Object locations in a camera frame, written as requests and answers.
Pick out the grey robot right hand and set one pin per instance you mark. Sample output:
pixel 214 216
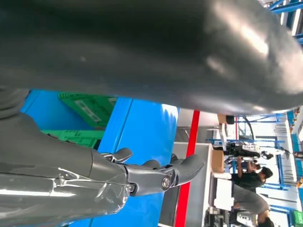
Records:
pixel 142 47

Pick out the green plastic crate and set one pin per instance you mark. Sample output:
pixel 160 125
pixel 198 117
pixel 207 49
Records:
pixel 75 137
pixel 90 109
pixel 298 218

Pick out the red barrier tape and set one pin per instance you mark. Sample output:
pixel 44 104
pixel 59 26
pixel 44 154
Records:
pixel 193 131

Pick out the brown cardboard box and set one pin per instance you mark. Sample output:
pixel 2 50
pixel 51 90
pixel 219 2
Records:
pixel 217 161

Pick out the black white humanoid robot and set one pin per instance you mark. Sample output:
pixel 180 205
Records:
pixel 243 150

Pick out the person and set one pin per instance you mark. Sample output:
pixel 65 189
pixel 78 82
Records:
pixel 266 223
pixel 248 181

